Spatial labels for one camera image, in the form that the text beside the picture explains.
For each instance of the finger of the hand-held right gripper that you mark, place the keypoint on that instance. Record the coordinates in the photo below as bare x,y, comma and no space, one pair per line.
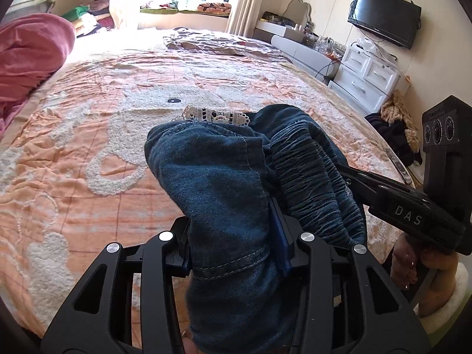
363,179

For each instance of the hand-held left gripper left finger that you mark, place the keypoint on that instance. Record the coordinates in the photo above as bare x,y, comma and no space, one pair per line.
179,243

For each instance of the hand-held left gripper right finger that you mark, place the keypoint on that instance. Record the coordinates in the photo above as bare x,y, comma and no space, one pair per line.
282,236

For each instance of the blue pants with lace trim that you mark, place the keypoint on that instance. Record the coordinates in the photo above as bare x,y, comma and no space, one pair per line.
214,191

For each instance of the person's right forearm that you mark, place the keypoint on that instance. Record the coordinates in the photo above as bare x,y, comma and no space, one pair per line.
457,298

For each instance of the person's right hand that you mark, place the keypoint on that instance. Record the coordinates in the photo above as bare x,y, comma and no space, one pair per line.
438,276

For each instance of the dark clothes heap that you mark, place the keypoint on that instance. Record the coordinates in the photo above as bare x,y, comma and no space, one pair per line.
391,136

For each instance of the tan knit cloth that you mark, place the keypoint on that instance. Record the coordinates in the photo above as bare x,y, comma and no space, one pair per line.
400,114

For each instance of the white dresser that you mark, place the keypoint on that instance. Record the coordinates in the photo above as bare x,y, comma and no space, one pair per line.
365,77

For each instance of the white plastic bag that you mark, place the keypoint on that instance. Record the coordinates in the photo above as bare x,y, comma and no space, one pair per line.
367,43

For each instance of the row of cosmetic bottles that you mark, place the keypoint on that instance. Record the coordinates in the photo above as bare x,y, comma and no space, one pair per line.
320,42

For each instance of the grey vanity desk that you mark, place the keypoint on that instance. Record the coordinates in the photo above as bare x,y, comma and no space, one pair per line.
295,49

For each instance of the orange tufted bedspread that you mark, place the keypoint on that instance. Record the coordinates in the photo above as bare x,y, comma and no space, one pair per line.
92,125

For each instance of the black television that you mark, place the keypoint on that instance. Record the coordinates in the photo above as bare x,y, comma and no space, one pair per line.
385,16

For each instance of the vanity mirror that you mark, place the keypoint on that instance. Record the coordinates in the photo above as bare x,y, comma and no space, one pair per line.
297,13

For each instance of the beige crumpled quilt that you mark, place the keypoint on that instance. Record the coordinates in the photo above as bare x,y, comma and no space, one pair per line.
221,42

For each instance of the cream curtain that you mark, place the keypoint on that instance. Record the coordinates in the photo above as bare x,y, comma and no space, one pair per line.
125,0
243,3

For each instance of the folded patterned quilt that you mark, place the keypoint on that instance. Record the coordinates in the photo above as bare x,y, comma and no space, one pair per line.
214,7

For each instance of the green windowsill cushion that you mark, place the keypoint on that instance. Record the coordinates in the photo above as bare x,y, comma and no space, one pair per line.
166,11

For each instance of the pink blanket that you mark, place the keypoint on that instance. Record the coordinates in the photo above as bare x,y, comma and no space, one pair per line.
29,51

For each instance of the pile of folded clothes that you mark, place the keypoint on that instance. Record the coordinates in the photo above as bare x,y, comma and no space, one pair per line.
88,16

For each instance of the grey cushion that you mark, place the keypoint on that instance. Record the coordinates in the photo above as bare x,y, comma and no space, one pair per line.
46,6

